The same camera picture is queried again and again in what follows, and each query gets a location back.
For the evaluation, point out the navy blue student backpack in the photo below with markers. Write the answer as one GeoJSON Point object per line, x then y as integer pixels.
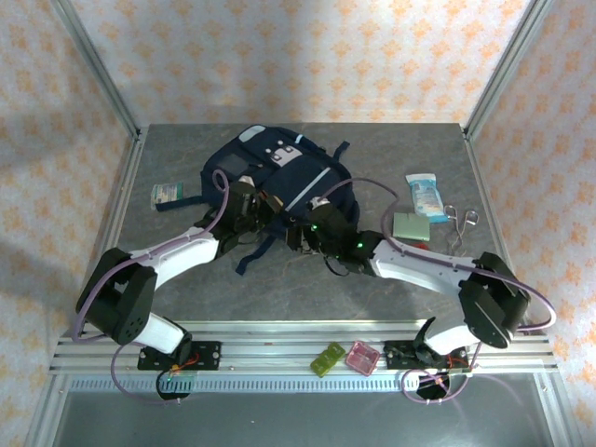
{"type": "Point", "coordinates": [302, 172]}

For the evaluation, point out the pale green notepad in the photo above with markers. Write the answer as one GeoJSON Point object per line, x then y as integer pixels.
{"type": "Point", "coordinates": [410, 226]}

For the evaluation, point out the red case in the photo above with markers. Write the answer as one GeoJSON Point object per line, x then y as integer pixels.
{"type": "Point", "coordinates": [419, 243]}

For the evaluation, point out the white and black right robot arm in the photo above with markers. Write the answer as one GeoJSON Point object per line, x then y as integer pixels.
{"type": "Point", "coordinates": [419, 270]}

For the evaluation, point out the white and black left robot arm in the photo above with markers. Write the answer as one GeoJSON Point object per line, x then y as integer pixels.
{"type": "Point", "coordinates": [186, 251]}

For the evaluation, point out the green tissue packet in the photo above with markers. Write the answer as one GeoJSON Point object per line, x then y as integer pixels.
{"type": "Point", "coordinates": [166, 195]}

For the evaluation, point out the blue and white wipes packet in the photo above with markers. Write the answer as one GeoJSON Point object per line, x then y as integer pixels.
{"type": "Point", "coordinates": [424, 198]}

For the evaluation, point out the green plastic pill box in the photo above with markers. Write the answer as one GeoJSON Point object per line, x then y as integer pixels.
{"type": "Point", "coordinates": [327, 358]}

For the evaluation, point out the pink plastic pill box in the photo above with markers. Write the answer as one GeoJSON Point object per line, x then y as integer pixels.
{"type": "Point", "coordinates": [362, 357]}

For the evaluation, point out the grey metal shelf panel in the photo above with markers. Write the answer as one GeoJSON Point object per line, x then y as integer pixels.
{"type": "Point", "coordinates": [298, 421]}

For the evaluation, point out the aluminium front rail beam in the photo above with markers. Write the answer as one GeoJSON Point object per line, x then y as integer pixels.
{"type": "Point", "coordinates": [279, 344]}

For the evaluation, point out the aluminium side rail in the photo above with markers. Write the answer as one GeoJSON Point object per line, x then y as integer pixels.
{"type": "Point", "coordinates": [496, 242]}
{"type": "Point", "coordinates": [112, 242]}

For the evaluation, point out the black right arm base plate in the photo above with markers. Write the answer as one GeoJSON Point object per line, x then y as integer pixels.
{"type": "Point", "coordinates": [393, 356]}

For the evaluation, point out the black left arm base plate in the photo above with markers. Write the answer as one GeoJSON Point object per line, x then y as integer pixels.
{"type": "Point", "coordinates": [209, 354]}

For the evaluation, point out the aluminium frame post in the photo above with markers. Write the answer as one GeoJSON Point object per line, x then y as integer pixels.
{"type": "Point", "coordinates": [100, 74]}
{"type": "Point", "coordinates": [500, 74]}

